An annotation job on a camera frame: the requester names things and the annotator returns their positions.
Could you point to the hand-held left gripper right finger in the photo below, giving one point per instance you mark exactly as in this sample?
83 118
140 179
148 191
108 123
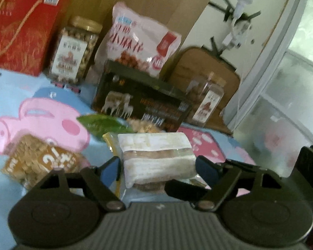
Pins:
206 168

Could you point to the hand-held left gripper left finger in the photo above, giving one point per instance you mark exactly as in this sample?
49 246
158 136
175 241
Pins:
110 170

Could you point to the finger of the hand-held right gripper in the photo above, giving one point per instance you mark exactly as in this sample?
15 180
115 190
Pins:
184 191

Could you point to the clear pastry pack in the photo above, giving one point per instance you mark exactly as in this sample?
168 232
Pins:
156 156

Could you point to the clear packet of tan snacks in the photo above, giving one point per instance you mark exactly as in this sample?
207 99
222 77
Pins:
144 127

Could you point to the green leaf print packet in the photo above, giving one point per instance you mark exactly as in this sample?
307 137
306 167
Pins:
101 125

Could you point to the clear walnut jar gold lid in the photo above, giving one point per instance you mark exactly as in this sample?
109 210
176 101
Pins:
207 104

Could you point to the white framed glass door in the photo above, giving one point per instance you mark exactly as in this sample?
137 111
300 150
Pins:
289 96

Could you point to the clear bag of seeds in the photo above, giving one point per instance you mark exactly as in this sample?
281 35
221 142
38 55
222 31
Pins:
39 158

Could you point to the black box with sheep print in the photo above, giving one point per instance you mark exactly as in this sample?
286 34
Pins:
146 99

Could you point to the brown cushion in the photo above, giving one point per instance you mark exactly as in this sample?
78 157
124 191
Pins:
187 65

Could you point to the clear nut jar gold lid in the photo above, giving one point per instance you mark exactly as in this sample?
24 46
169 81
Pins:
73 54

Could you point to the blue pig print blanket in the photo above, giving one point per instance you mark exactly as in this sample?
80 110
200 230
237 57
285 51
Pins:
15 91

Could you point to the large pink snack bag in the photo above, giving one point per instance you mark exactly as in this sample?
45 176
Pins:
135 36

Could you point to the red gift bag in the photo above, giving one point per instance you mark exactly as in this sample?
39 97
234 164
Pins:
28 36

